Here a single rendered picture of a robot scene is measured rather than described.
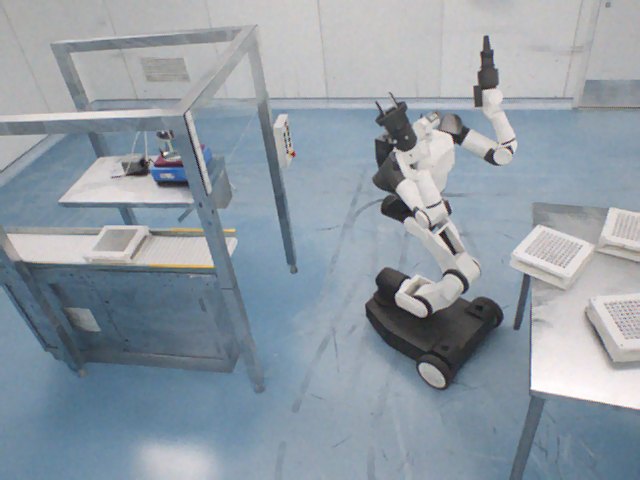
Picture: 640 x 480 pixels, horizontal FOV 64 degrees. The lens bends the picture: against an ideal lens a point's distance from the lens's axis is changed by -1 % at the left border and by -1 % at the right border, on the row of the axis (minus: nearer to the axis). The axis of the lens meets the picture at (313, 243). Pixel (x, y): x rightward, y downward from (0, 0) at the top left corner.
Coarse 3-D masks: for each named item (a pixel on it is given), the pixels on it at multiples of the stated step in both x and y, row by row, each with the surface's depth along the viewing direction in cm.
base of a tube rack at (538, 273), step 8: (592, 256) 211; (512, 264) 212; (520, 264) 211; (528, 264) 210; (584, 264) 207; (528, 272) 209; (536, 272) 206; (544, 272) 206; (576, 272) 203; (544, 280) 205; (552, 280) 202; (560, 280) 201
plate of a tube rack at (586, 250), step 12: (540, 228) 220; (528, 240) 215; (576, 240) 211; (516, 252) 210; (528, 252) 209; (588, 252) 205; (540, 264) 203; (552, 264) 202; (576, 264) 201; (564, 276) 197
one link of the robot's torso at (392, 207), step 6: (384, 198) 261; (390, 198) 259; (396, 198) 251; (384, 204) 260; (390, 204) 253; (396, 204) 250; (402, 204) 247; (384, 210) 260; (390, 210) 256; (396, 210) 253; (402, 210) 250; (390, 216) 260; (396, 216) 255; (402, 222) 256; (432, 228) 251
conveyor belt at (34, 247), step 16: (16, 240) 276; (32, 240) 274; (48, 240) 272; (64, 240) 271; (80, 240) 269; (160, 240) 261; (176, 240) 259; (192, 240) 258; (32, 256) 263; (48, 256) 261; (64, 256) 259; (80, 256) 258; (144, 256) 252; (160, 256) 251; (176, 256) 249; (192, 256) 248; (208, 256) 246
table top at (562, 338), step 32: (544, 224) 233; (576, 224) 230; (608, 256) 212; (544, 288) 202; (576, 288) 200; (608, 288) 199; (544, 320) 190; (576, 320) 188; (544, 352) 179; (576, 352) 177; (608, 352) 176; (544, 384) 169; (576, 384) 168; (608, 384) 166
